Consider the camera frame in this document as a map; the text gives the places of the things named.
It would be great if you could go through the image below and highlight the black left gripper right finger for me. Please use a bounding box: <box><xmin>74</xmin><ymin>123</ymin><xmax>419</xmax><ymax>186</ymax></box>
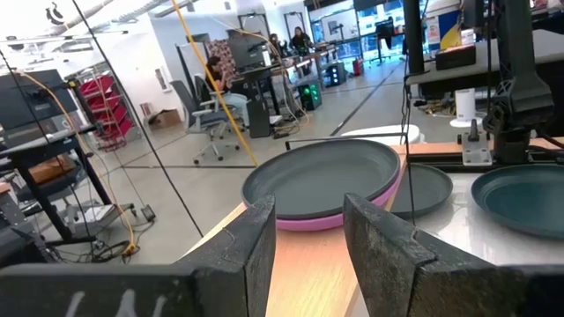
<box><xmin>344</xmin><ymin>193</ymin><xmax>564</xmax><ymax>317</ymax></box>

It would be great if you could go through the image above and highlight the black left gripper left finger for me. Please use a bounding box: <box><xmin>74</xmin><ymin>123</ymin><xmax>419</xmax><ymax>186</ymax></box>
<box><xmin>0</xmin><ymin>194</ymin><xmax>278</xmax><ymax>317</ymax></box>

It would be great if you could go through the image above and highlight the magenta plate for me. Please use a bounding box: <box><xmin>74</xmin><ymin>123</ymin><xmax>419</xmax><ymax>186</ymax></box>
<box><xmin>275</xmin><ymin>168</ymin><xmax>406</xmax><ymax>233</ymax></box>

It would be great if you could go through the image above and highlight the teal plate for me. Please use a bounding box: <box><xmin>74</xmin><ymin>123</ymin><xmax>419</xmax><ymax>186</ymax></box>
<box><xmin>470</xmin><ymin>164</ymin><xmax>564</xmax><ymax>241</ymax></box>

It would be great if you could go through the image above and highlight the black power adapter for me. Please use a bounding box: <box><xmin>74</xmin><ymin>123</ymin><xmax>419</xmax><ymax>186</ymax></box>
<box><xmin>139</xmin><ymin>203</ymin><xmax>157</xmax><ymax>224</ymax></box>

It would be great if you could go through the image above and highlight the wooden table edge board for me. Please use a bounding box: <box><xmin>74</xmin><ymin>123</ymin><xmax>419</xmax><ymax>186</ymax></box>
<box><xmin>390</xmin><ymin>136</ymin><xmax>564</xmax><ymax>156</ymax></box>

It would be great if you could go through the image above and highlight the white plate at back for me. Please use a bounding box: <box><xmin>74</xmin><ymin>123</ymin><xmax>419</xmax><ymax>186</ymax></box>
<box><xmin>340</xmin><ymin>123</ymin><xmax>422</xmax><ymax>147</ymax></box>

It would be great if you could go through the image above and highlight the grey office chair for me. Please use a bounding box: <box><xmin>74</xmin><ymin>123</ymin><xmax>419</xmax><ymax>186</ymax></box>
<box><xmin>169</xmin><ymin>78</ymin><xmax>242</xmax><ymax>166</ymax></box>

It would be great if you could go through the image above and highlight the cardboard box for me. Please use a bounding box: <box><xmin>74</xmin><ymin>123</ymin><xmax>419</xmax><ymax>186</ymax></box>
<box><xmin>26</xmin><ymin>153</ymin><xmax>77</xmax><ymax>185</ymax></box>
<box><xmin>147</xmin><ymin>108</ymin><xmax>182</xmax><ymax>130</ymax></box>

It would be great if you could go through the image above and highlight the black standing desk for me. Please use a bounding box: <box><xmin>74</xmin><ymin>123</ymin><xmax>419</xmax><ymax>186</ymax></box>
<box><xmin>228</xmin><ymin>63</ymin><xmax>286</xmax><ymax>140</ymax></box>

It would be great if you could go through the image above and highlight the white cylindrical appliance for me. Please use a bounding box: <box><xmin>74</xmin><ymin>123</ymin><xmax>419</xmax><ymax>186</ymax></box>
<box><xmin>449</xmin><ymin>87</ymin><xmax>485</xmax><ymax>129</ymax></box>

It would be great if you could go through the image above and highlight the dark office chair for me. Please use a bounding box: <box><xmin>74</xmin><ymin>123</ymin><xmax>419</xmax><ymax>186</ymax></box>
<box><xmin>193</xmin><ymin>73</ymin><xmax>221</xmax><ymax>111</ymax></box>

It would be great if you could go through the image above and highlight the computer tower with green lights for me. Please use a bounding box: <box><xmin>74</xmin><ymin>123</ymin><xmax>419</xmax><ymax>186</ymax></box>
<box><xmin>295</xmin><ymin>78</ymin><xmax>323</xmax><ymax>112</ymax></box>

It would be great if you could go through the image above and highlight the grey top desk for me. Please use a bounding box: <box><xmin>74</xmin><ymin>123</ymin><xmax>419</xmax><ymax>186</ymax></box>
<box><xmin>404</xmin><ymin>28</ymin><xmax>564</xmax><ymax>87</ymax></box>

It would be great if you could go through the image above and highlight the seated person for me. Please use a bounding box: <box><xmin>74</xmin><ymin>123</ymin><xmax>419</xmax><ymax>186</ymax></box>
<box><xmin>204</xmin><ymin>55</ymin><xmax>251</xmax><ymax>129</ymax></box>

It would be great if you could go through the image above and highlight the computer tower with blue lights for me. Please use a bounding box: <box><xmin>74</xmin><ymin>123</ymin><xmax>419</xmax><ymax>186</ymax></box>
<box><xmin>323</xmin><ymin>61</ymin><xmax>349</xmax><ymax>88</ymax></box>

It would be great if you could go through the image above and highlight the red storage rack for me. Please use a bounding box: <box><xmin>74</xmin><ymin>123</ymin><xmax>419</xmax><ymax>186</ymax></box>
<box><xmin>78</xmin><ymin>73</ymin><xmax>136</xmax><ymax>153</ymax></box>

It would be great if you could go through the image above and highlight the black box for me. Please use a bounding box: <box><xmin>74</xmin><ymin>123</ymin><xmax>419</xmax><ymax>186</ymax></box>
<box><xmin>434</xmin><ymin>43</ymin><xmax>478</xmax><ymax>71</ymax></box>

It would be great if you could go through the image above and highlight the red white patterned panel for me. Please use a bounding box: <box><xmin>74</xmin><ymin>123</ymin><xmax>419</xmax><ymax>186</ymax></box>
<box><xmin>205</xmin><ymin>38</ymin><xmax>237</xmax><ymax>78</ymax></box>

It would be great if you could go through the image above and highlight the black computer monitor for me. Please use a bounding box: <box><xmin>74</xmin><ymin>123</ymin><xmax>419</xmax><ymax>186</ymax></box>
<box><xmin>0</xmin><ymin>69</ymin><xmax>79</xmax><ymax>132</ymax></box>
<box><xmin>226</xmin><ymin>33</ymin><xmax>269</xmax><ymax>70</ymax></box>

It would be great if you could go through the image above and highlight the white display board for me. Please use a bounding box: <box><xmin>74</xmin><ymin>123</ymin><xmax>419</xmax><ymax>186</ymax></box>
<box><xmin>320</xmin><ymin>8</ymin><xmax>360</xmax><ymax>43</ymax></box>

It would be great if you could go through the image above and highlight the yellow floor cable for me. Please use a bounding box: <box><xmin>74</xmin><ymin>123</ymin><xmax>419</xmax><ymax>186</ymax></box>
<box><xmin>15</xmin><ymin>69</ymin><xmax>137</xmax><ymax>259</ymax></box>

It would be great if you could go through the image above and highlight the black aluminium frame rail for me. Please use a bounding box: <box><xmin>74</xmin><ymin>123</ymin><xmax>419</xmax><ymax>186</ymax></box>
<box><xmin>417</xmin><ymin>149</ymin><xmax>564</xmax><ymax>173</ymax></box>

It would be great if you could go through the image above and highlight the grey metal mounting bracket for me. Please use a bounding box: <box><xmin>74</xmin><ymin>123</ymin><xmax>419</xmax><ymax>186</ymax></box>
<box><xmin>457</xmin><ymin>118</ymin><xmax>494</xmax><ymax>167</ymax></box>

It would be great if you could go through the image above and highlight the black hanging cable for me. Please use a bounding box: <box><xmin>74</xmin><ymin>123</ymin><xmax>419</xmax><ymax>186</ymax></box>
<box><xmin>70</xmin><ymin>0</ymin><xmax>205</xmax><ymax>239</ymax></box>

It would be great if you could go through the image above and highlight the yellow hanging cable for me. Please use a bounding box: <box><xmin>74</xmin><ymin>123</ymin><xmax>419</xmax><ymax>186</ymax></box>
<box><xmin>169</xmin><ymin>0</ymin><xmax>260</xmax><ymax>168</ymax></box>

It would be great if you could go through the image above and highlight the black frame work table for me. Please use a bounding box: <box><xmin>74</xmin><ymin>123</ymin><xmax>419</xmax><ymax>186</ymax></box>
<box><xmin>0</xmin><ymin>124</ymin><xmax>114</xmax><ymax>247</ymax></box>

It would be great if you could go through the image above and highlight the black vertical frame post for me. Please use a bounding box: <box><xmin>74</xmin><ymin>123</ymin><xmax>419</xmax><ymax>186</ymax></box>
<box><xmin>402</xmin><ymin>0</ymin><xmax>426</xmax><ymax>75</ymax></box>

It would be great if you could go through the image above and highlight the small ceiling cable reel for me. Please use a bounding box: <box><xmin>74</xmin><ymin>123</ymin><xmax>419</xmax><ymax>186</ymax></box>
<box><xmin>45</xmin><ymin>2</ymin><xmax>66</xmax><ymax>26</ymax></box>

